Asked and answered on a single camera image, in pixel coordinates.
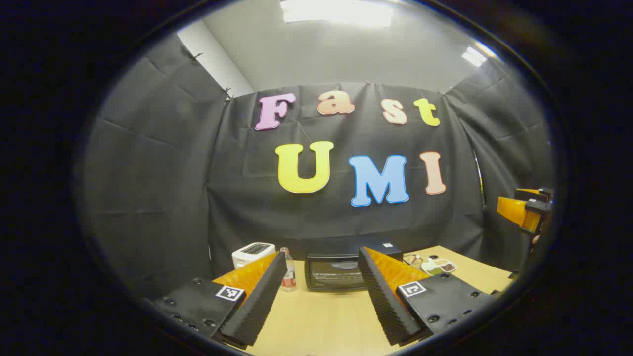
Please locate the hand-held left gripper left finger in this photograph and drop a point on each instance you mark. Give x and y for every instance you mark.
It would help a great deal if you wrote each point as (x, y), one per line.
(262, 296)

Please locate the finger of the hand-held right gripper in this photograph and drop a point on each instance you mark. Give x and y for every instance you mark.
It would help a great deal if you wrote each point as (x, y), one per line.
(531, 193)
(514, 210)

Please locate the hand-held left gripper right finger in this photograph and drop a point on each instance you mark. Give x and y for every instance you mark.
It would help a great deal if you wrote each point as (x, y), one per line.
(383, 296)

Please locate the black electric oven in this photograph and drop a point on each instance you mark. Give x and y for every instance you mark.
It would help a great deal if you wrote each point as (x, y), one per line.
(331, 272)

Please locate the clear bottle with red label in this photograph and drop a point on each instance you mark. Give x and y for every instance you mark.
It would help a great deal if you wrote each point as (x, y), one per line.
(289, 277)

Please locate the white toaster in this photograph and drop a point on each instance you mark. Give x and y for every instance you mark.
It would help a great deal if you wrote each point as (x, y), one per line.
(247, 254)

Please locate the white divided dish of beans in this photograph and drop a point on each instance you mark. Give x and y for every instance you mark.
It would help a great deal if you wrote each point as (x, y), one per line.
(442, 267)

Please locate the black backdrop cloth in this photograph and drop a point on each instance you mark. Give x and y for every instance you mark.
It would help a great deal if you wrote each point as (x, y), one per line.
(198, 173)

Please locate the small ceiling light panel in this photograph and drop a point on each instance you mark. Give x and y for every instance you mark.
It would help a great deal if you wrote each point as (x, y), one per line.
(474, 57)

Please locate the large ceiling light panel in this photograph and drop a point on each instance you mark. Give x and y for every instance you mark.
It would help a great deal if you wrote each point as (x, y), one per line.
(336, 12)

